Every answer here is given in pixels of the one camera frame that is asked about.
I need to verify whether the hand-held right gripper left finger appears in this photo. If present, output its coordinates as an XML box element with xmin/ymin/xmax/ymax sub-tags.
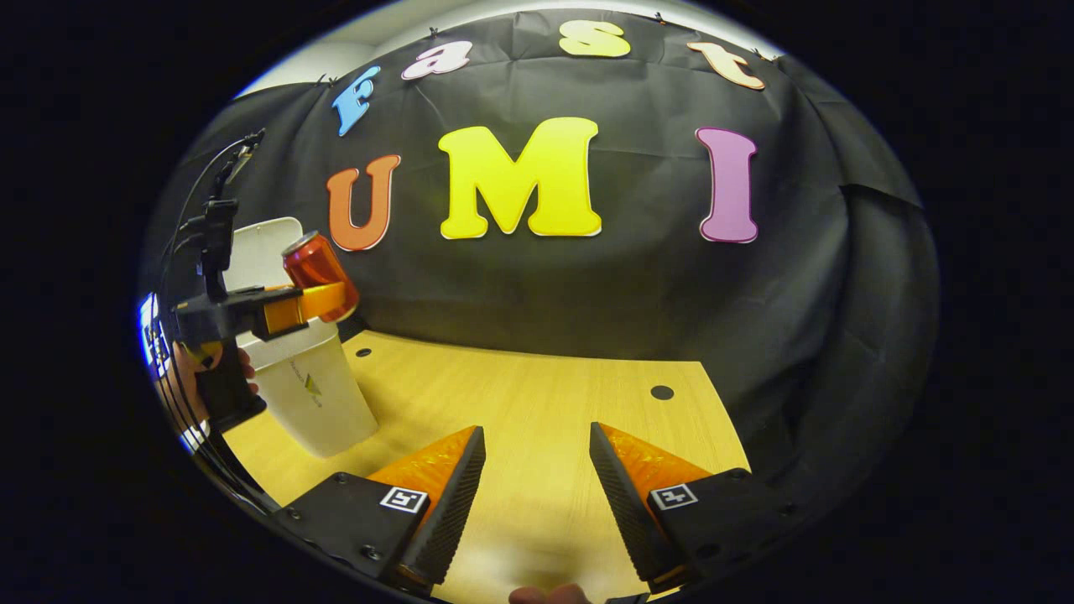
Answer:
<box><xmin>274</xmin><ymin>424</ymin><xmax>488</xmax><ymax>598</ymax></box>

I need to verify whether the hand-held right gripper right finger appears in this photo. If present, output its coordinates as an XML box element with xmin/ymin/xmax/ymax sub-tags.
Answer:
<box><xmin>587</xmin><ymin>420</ymin><xmax>800</xmax><ymax>594</ymax></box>

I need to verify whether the red pop can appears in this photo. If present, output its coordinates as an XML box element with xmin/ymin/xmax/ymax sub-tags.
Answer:
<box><xmin>281</xmin><ymin>230</ymin><xmax>362</xmax><ymax>325</ymax></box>

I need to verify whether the white desktop garbage bin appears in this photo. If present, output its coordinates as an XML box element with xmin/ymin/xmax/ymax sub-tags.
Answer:
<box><xmin>220</xmin><ymin>216</ymin><xmax>380</xmax><ymax>460</ymax></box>

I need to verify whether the wooden desktop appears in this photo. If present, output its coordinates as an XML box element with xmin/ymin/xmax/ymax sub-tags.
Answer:
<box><xmin>220</xmin><ymin>329</ymin><xmax>753</xmax><ymax>604</ymax></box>

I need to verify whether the black computer monitor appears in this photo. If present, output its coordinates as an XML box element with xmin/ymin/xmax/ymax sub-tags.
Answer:
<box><xmin>137</xmin><ymin>292</ymin><xmax>171</xmax><ymax>380</ymax></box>

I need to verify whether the black backdrop cloth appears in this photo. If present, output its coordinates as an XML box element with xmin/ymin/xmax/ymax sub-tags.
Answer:
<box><xmin>143</xmin><ymin>8</ymin><xmax>941</xmax><ymax>513</ymax></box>

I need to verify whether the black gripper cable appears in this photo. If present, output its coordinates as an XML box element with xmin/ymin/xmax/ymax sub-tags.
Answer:
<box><xmin>159</xmin><ymin>134</ymin><xmax>282</xmax><ymax>514</ymax></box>

